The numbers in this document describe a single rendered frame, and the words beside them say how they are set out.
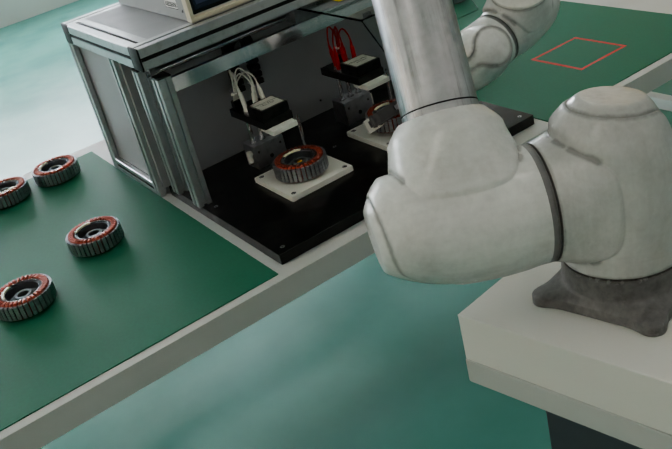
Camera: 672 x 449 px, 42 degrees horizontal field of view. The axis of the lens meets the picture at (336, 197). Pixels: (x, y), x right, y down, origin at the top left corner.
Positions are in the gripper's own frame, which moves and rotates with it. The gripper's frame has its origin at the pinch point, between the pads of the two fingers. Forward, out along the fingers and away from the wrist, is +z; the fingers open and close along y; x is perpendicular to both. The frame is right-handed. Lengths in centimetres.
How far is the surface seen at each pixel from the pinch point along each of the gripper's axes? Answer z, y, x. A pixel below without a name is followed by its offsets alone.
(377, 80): -0.7, 0.3, 7.8
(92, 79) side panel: 35, -45, 40
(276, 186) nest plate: 1.3, -31.1, -2.4
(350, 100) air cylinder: 10.1, -1.8, 7.6
